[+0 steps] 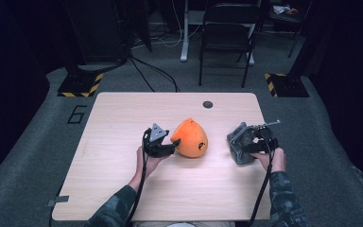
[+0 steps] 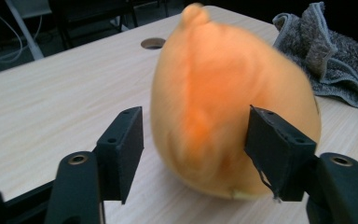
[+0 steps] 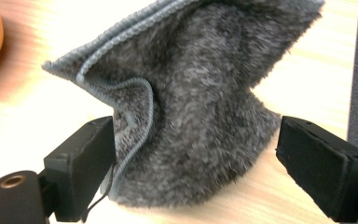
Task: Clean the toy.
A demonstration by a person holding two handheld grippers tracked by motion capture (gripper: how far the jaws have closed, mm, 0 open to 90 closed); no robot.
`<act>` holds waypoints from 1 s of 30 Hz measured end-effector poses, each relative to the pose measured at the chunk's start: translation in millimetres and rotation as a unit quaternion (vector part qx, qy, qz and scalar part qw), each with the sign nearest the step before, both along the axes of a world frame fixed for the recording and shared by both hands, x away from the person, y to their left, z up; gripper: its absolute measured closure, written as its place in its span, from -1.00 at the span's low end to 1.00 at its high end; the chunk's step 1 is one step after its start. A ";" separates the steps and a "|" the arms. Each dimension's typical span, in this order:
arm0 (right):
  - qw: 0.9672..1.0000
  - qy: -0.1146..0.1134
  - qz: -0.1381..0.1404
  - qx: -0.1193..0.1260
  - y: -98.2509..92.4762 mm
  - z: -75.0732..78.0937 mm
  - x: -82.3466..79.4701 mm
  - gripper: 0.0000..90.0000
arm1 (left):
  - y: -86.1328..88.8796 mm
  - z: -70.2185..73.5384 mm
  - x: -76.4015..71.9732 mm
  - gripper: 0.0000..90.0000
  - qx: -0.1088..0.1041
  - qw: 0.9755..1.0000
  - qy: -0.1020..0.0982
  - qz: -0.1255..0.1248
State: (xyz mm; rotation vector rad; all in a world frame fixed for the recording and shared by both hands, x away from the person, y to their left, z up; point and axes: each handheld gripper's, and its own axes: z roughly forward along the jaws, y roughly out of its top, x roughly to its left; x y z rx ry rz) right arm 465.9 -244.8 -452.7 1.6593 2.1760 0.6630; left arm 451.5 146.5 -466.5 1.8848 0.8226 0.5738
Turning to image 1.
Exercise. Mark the grey fluffy cloth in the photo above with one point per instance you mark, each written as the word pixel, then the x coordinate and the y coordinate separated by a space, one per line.
pixel 239 146

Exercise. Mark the black stand with striped base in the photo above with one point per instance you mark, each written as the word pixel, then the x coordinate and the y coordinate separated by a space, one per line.
pixel 288 85
pixel 80 85

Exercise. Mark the black folding chair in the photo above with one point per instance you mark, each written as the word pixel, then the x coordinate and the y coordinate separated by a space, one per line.
pixel 227 34

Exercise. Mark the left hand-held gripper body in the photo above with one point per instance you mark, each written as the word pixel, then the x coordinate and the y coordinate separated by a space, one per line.
pixel 154 145

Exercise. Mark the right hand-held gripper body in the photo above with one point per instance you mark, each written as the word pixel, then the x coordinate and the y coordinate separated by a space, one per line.
pixel 266 137

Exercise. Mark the dark cabinet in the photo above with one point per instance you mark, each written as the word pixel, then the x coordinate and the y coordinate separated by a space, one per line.
pixel 100 31

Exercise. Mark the dark chair with clutter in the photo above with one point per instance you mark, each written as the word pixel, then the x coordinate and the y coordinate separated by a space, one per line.
pixel 288 19

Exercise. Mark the orange plush toy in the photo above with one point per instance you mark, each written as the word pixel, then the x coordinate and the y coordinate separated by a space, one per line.
pixel 190 140

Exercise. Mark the black table grommet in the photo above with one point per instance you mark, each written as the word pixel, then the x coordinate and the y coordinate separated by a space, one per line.
pixel 207 104

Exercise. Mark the person's right hand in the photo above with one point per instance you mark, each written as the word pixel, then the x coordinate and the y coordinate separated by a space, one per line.
pixel 274 160

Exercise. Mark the person's left hand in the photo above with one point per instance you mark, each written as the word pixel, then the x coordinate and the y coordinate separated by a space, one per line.
pixel 149 164

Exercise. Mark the grey tape strip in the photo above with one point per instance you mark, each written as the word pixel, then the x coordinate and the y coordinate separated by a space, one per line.
pixel 58 200

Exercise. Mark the white desk leg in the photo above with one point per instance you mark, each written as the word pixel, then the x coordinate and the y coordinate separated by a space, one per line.
pixel 185 38

